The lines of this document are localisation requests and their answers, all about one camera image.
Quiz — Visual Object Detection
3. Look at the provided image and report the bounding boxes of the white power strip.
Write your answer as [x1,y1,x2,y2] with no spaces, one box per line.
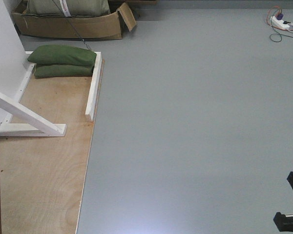
[271,16,293,31]

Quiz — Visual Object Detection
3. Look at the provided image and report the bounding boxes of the brown cardboard box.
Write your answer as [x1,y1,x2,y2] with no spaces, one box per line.
[12,1,137,40]

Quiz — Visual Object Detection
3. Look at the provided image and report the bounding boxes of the lower green sandbag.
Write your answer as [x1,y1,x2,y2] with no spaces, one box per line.
[34,64,94,78]

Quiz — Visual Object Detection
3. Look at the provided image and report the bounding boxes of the green sandbag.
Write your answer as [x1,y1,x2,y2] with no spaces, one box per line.
[34,64,94,78]
[27,45,97,66]

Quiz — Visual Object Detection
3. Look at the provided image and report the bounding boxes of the plywood base board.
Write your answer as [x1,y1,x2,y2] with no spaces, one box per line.
[0,59,105,234]

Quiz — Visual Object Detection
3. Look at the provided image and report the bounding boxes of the upper green sandbag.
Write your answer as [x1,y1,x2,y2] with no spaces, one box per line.
[27,45,97,66]

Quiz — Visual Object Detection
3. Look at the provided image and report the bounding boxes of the grey-green sack in box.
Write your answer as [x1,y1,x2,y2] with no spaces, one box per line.
[27,0,110,17]

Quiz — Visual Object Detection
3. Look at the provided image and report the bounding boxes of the white edge rail far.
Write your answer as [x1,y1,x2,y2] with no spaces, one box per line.
[85,52,103,122]

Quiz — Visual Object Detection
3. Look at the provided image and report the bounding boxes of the white wooden door frame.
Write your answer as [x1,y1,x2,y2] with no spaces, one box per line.
[0,0,66,137]

